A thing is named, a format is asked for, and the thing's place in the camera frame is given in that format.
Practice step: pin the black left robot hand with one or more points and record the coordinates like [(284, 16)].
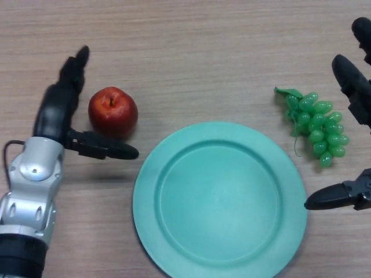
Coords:
[(55, 113)]

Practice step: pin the red apple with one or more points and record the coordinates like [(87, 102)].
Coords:
[(113, 113)]

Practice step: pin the green grape bunch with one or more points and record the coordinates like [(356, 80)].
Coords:
[(317, 124)]

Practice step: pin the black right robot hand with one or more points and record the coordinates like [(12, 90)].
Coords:
[(352, 84)]

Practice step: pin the green round plate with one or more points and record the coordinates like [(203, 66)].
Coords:
[(217, 202)]

